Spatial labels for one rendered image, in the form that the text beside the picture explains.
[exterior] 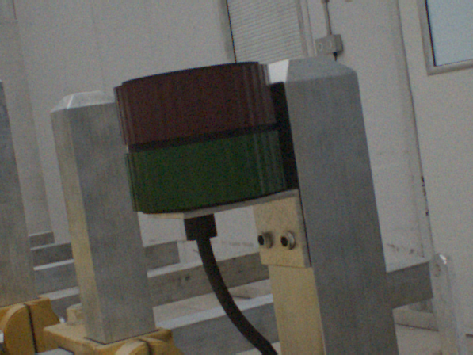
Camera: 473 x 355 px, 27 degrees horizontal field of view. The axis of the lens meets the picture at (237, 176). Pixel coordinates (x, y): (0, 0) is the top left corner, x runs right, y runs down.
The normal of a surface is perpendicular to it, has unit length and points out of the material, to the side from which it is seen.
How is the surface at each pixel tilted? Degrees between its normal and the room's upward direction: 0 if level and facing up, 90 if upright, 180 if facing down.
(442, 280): 76
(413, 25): 90
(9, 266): 90
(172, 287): 90
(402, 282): 90
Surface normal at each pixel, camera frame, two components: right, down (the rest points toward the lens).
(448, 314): -0.91, -0.08
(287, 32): -0.87, 0.16
